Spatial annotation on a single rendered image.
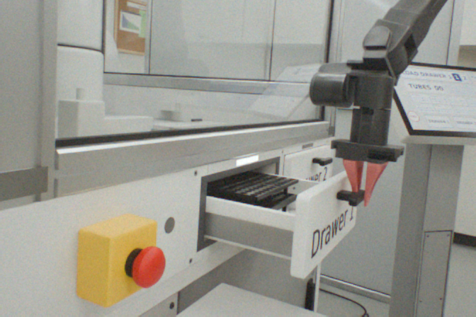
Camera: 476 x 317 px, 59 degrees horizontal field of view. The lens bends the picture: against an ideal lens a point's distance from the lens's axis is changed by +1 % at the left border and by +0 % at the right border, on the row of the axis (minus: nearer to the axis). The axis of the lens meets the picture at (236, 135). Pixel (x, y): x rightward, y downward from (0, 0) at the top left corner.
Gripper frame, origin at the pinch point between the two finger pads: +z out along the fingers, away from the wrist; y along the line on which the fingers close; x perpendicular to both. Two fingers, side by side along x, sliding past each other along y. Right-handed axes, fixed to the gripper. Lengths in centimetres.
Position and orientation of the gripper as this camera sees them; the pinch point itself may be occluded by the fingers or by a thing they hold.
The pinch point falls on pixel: (361, 199)
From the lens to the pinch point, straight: 71.0
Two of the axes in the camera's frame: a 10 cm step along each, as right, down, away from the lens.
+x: -4.8, 0.4, -8.8
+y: -8.7, -1.2, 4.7
